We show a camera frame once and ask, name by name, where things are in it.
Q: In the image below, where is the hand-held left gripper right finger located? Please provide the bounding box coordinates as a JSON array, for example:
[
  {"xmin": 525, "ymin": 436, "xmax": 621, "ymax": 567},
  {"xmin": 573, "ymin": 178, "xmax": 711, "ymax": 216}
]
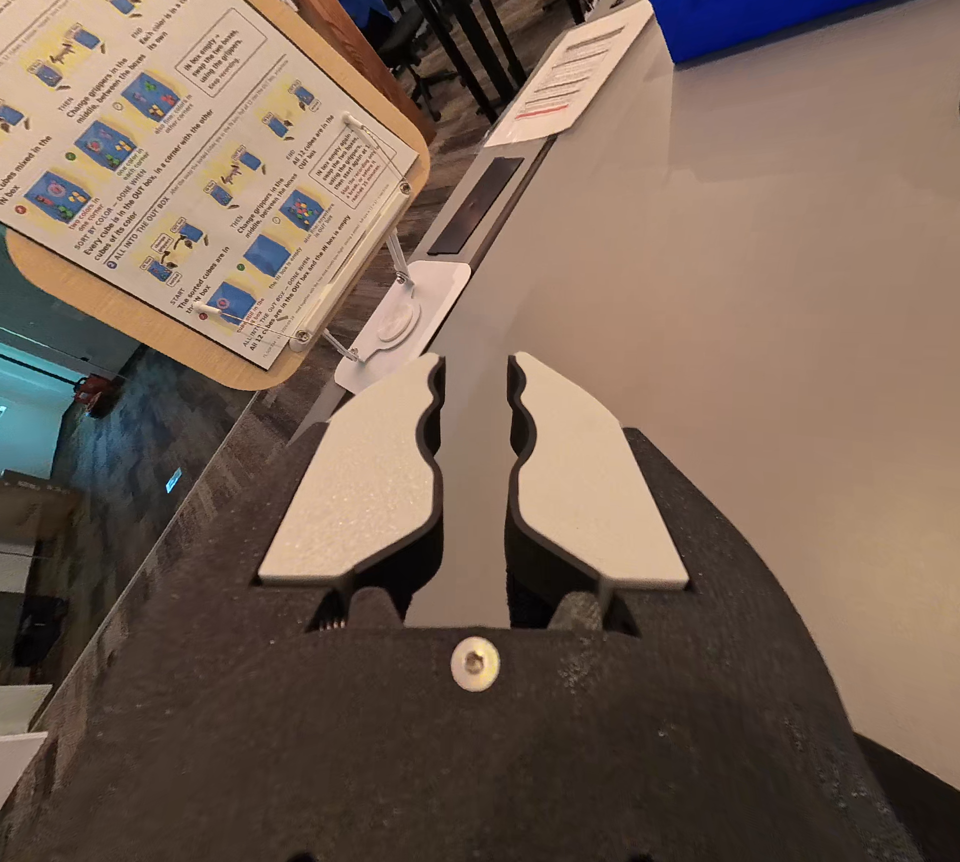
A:
[{"xmin": 506, "ymin": 351, "xmax": 691, "ymax": 597}]

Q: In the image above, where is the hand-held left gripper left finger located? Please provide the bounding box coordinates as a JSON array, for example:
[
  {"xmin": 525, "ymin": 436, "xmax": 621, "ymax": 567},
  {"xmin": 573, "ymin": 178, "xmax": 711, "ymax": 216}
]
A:
[{"xmin": 257, "ymin": 352, "xmax": 447, "ymax": 589}]

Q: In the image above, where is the stack of cardboard boxes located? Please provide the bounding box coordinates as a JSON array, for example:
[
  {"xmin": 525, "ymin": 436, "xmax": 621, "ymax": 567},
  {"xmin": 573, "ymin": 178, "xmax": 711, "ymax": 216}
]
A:
[{"xmin": 0, "ymin": 470, "xmax": 80, "ymax": 541}]

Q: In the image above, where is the instruction sheet on black board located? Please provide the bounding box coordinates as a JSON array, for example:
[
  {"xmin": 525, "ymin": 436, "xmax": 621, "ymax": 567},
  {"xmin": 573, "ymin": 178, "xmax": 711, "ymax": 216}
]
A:
[{"xmin": 0, "ymin": 0, "xmax": 420, "ymax": 372}]

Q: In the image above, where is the paper in plastic sleeve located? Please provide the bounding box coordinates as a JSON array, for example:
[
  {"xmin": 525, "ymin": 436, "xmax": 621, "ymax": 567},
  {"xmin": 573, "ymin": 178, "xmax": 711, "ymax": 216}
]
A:
[{"xmin": 483, "ymin": 0, "xmax": 656, "ymax": 149}]

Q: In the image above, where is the black office chair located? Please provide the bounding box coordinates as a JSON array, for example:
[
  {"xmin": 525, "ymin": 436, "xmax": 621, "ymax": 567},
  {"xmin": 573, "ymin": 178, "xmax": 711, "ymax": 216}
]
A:
[{"xmin": 375, "ymin": 3, "xmax": 451, "ymax": 122}]

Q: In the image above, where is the black background desk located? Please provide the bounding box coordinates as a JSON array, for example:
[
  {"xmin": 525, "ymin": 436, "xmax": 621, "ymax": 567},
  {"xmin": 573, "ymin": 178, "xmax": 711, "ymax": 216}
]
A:
[{"xmin": 352, "ymin": 0, "xmax": 601, "ymax": 122}]

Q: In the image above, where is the black desk cable cover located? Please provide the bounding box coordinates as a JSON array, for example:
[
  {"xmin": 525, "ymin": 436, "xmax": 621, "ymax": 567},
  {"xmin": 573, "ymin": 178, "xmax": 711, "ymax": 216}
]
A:
[{"xmin": 427, "ymin": 156, "xmax": 526, "ymax": 256}]

